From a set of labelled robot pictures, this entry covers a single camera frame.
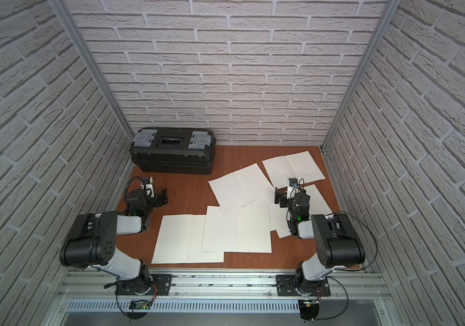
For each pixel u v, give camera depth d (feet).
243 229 2.87
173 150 3.13
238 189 3.31
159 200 2.73
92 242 1.48
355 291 2.40
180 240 2.81
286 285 2.40
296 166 3.63
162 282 2.43
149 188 2.69
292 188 2.58
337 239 1.57
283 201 2.73
